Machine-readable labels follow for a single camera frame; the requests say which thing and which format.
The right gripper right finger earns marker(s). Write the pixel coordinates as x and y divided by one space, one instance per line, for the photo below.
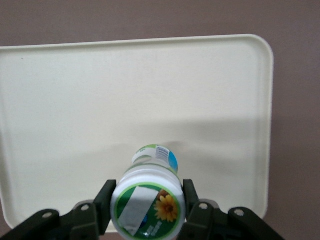
215 225

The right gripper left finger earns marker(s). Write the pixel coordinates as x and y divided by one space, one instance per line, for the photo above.
82 220

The green gum bottle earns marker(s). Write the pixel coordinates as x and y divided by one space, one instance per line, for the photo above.
142 180

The cream plastic tray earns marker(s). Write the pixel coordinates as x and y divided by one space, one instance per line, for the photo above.
125 100

